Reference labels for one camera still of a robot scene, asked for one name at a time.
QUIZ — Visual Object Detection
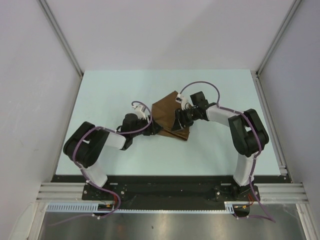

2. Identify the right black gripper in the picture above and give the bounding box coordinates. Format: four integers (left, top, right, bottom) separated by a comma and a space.
171, 106, 199, 132

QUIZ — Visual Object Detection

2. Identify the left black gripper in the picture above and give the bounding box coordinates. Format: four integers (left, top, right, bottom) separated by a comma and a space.
130, 114, 163, 138

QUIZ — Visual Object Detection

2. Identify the brown cloth napkin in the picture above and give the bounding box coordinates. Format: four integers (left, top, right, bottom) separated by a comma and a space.
151, 91, 190, 141

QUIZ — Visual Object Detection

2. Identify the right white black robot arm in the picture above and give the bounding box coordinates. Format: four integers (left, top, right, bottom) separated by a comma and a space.
171, 91, 269, 201

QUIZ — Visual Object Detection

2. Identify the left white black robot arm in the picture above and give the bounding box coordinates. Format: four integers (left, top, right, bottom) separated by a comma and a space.
63, 113, 163, 200

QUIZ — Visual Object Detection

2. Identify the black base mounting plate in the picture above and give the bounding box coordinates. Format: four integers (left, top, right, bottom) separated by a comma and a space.
51, 175, 291, 217

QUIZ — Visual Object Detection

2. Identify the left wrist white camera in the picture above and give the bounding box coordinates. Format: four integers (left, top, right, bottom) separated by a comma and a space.
132, 104, 147, 120

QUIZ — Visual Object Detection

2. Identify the wrist white camera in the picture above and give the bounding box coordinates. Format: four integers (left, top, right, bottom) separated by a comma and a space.
132, 104, 147, 120
175, 93, 192, 110

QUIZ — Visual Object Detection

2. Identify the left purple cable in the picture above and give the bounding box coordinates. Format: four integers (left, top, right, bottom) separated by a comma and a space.
47, 100, 154, 226

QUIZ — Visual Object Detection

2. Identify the purple cable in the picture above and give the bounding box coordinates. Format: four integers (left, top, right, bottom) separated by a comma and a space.
178, 81, 276, 223
47, 100, 154, 226

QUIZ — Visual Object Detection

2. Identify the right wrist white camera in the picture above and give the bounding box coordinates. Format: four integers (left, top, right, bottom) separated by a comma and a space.
175, 93, 192, 110

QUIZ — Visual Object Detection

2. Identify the white slotted cable duct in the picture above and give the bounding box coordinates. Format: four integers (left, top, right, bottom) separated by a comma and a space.
46, 202, 235, 214

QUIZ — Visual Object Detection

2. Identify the aluminium frame rail front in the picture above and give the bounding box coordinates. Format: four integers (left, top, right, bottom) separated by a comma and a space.
36, 182, 309, 204

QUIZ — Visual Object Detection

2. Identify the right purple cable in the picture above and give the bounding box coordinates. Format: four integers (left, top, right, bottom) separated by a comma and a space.
178, 81, 276, 223

